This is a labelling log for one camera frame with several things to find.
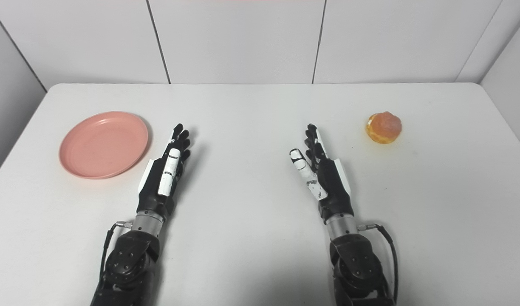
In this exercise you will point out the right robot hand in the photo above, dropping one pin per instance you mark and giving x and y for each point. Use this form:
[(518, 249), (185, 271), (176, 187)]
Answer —
[(334, 187)]

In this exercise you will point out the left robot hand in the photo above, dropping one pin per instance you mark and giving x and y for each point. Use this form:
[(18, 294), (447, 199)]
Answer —
[(158, 191)]

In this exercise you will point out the pink plate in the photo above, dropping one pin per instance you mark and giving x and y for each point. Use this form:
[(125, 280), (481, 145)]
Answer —
[(103, 144)]

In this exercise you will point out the cream puff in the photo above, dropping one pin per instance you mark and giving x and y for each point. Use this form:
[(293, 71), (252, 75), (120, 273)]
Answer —
[(384, 127)]

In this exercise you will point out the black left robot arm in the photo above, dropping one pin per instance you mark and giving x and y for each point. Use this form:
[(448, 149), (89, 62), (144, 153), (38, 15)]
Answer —
[(130, 263)]

